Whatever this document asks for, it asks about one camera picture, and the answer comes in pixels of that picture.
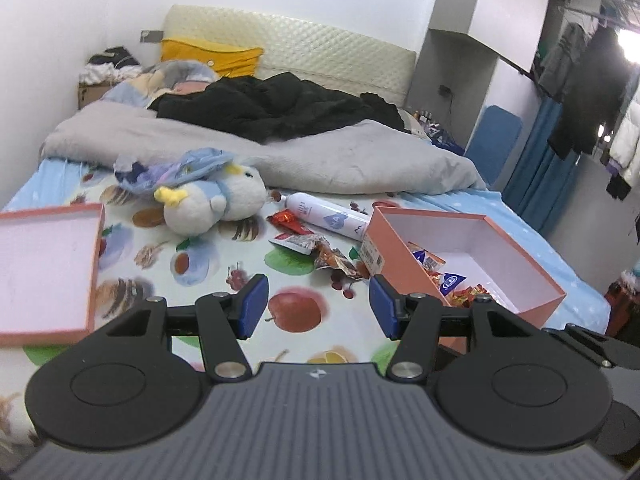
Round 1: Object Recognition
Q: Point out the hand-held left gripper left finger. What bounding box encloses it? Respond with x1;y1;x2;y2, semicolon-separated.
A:
107;274;271;382

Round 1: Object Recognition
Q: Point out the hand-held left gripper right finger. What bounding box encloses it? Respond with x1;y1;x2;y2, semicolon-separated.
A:
369;275;533;382

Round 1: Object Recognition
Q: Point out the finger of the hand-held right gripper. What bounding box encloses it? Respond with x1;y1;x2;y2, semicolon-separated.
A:
542;324;640;370

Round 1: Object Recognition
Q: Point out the pink cardboard box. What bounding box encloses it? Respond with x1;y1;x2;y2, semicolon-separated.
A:
360;205;567;356

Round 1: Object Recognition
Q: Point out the pile of mixed snack packets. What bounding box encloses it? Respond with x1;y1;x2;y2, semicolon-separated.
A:
267;210;372;283

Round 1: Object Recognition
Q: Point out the heap of orange snacks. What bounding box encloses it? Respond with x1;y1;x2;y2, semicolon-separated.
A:
407;242;501;309

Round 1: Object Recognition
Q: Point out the dark red bag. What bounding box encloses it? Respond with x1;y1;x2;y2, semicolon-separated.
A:
605;267;640;341

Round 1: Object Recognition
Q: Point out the white spray bottle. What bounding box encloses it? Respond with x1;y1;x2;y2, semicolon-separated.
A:
277;192;371;241

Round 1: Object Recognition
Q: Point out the penguin plush toy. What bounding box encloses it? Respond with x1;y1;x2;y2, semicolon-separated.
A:
154;162;267;237

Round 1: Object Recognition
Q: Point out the grey duvet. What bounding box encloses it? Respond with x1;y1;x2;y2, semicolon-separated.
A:
40;101;488;196

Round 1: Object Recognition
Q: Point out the fruit printed bed sheet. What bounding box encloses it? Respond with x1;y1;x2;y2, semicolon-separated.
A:
0;157;613;461

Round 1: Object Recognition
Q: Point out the blue plastic bag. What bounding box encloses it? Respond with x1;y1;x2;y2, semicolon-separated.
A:
114;147;236;193

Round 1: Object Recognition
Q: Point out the colourful bedside clutter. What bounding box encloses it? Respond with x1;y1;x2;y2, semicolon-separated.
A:
407;107;466;153

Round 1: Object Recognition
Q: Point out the blue curtain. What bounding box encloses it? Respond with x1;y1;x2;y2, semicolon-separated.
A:
502;95;583;233

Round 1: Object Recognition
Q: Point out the black clothing heap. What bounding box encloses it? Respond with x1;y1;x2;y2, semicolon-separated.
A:
150;72;406;143

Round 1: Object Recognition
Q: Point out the white puffer jacket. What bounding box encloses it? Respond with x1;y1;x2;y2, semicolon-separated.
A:
607;105;640;188

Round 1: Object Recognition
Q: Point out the pink box lid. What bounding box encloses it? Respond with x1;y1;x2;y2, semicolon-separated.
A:
0;203;107;347

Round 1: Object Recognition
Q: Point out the yellow pillow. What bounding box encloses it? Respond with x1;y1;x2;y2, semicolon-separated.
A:
161;37;265;78

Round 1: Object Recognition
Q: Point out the black hanging jacket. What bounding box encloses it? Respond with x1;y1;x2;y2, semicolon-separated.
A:
547;25;633;161

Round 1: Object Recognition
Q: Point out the cream quilted headboard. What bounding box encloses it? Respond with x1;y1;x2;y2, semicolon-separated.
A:
162;5;418;106

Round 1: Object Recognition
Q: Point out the white crumpled cloth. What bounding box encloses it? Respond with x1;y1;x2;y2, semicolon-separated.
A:
82;62;143;86

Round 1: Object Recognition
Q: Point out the dark folded garment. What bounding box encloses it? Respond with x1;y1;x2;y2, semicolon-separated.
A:
90;46;141;68

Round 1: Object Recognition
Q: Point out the grey hanging coat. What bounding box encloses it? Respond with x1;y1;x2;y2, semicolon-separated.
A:
537;22;588;96

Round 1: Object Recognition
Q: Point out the white overhead cabinet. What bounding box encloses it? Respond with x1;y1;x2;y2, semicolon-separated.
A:
429;0;556;77

